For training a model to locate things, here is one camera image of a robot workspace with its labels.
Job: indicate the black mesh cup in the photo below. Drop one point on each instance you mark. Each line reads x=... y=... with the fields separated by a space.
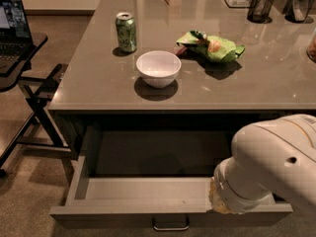
x=259 y=11

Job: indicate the green soda can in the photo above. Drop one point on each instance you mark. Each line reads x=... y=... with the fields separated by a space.
x=126 y=32

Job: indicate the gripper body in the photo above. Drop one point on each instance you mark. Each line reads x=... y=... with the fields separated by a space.
x=228 y=191

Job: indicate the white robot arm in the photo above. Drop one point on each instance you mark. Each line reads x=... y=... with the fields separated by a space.
x=268 y=157

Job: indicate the white bowl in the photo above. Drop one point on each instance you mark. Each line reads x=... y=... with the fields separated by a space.
x=158 y=68

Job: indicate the grey top drawer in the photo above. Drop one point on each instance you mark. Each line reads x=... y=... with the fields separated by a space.
x=156 y=179

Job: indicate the grey counter cabinet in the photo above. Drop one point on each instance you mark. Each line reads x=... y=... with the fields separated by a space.
x=274 y=73

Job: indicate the green chip bag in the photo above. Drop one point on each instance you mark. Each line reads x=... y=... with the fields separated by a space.
x=213 y=48

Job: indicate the black laptop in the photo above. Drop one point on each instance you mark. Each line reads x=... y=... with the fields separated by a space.
x=16 y=42

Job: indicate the black laptop stand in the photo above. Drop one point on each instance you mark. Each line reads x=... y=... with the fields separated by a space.
x=38 y=92

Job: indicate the dark mesh utensil holder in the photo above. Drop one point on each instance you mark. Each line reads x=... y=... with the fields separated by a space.
x=297 y=11

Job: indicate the glass jar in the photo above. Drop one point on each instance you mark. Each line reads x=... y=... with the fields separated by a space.
x=311 y=48

